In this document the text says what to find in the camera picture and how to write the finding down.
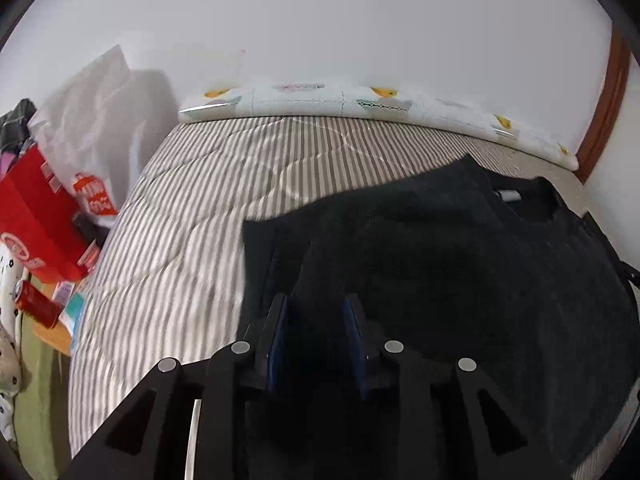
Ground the white plastic bag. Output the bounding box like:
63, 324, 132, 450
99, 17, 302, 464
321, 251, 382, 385
27, 45, 181, 217

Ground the red cardboard box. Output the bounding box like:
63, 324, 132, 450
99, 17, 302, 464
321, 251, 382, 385
0, 144, 102, 283

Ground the black garment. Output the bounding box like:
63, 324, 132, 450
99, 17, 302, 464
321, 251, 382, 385
241, 152, 639, 480

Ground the white printed bed bumper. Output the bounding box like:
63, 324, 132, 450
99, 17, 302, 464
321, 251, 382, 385
178, 81, 580, 170

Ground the grey striped quilt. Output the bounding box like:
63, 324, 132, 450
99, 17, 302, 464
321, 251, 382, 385
67, 116, 592, 461

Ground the teal packet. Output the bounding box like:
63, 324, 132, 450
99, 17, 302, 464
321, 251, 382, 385
59, 291, 92, 335

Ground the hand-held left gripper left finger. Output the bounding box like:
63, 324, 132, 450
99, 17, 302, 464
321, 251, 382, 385
60, 294, 297, 480

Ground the white black-dotted cloth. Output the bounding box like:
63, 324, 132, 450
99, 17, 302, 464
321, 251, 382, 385
0, 240, 29, 442

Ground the green bed sheet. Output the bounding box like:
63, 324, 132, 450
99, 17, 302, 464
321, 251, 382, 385
14, 325, 74, 480

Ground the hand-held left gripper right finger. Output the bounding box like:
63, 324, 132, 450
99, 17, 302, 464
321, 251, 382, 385
342, 294, 576, 480

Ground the red drink can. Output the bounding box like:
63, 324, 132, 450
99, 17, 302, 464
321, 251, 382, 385
14, 280, 61, 330

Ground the dark checkered cloth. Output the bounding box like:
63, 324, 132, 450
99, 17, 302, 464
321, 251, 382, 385
0, 99, 39, 154

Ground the brown wooden door frame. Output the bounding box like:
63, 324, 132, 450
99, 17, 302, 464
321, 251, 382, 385
574, 27, 632, 184

